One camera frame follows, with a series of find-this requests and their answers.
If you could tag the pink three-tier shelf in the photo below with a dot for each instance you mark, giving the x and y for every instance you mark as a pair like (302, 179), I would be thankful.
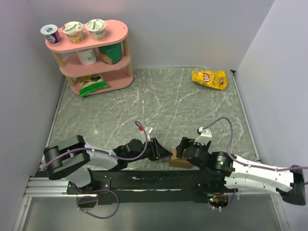
(117, 76)

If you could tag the yellow Lays chips bag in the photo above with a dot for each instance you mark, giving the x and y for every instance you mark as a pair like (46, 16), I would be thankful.
(210, 78)

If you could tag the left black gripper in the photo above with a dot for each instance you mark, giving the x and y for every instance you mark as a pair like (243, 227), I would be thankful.
(158, 151)

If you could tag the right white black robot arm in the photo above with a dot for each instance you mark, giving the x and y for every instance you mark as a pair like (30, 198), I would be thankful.
(229, 171)

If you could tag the peach Chobani yogurt cup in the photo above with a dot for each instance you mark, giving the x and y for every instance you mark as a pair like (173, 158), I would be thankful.
(74, 31)

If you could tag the blue white yogurt cup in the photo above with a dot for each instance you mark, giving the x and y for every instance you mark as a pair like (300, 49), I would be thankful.
(51, 33)

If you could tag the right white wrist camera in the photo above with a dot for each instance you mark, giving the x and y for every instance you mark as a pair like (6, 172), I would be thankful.
(204, 137)

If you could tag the green can on middle shelf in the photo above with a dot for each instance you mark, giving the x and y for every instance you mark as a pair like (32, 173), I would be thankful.
(111, 54)

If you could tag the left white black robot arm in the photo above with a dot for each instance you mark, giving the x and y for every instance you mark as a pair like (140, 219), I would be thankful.
(67, 159)

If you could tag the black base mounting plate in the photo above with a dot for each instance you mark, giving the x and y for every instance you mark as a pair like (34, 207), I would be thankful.
(129, 186)

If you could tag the white cup on middle shelf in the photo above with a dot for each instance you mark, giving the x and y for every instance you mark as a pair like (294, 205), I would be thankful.
(87, 57)

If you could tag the green white snack bag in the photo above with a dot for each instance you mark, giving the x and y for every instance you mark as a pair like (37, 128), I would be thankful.
(91, 83)

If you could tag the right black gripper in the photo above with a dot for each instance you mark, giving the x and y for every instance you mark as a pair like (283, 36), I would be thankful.
(185, 141)

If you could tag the brown cardboard box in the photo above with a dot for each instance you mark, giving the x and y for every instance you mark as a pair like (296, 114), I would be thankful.
(178, 162)

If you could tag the white Chobani yogurt cup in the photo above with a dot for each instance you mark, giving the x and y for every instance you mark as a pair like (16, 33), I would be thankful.
(96, 28)

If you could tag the electronics board with LEDs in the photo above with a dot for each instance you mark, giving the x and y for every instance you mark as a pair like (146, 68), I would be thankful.
(217, 201)

